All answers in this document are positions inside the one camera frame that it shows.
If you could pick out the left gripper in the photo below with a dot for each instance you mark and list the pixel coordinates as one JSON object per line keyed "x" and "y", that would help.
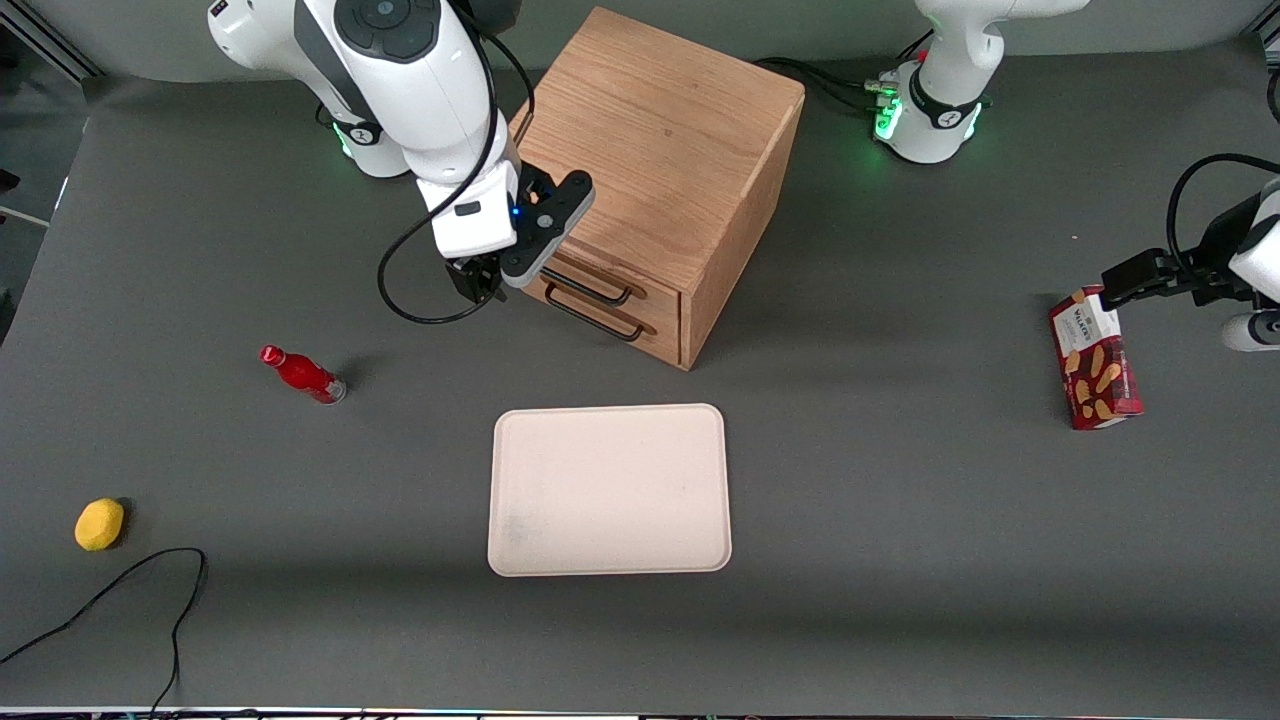
{"x": 1216, "y": 244}

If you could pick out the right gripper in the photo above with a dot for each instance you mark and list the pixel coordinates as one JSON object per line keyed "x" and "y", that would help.
{"x": 473, "y": 277}

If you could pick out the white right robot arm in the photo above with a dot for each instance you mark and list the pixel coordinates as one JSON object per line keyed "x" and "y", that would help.
{"x": 400, "y": 90}

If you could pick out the oak wooden drawer cabinet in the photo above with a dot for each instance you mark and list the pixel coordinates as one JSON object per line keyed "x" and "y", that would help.
{"x": 680, "y": 130}

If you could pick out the red shortbread biscuit box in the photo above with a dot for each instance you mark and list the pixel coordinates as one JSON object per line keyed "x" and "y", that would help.
{"x": 1095, "y": 370}

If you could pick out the small red bottle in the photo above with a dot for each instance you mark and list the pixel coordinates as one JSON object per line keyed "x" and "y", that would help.
{"x": 305, "y": 376}

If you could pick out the cream rectangular plastic tray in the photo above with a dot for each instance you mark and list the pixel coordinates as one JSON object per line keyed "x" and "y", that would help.
{"x": 610, "y": 490}

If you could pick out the yellow lemon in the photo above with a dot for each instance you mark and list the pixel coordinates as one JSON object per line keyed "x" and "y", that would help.
{"x": 99, "y": 524}

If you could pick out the aluminium frame profile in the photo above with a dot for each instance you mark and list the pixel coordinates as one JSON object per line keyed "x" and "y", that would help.
{"x": 55, "y": 45}

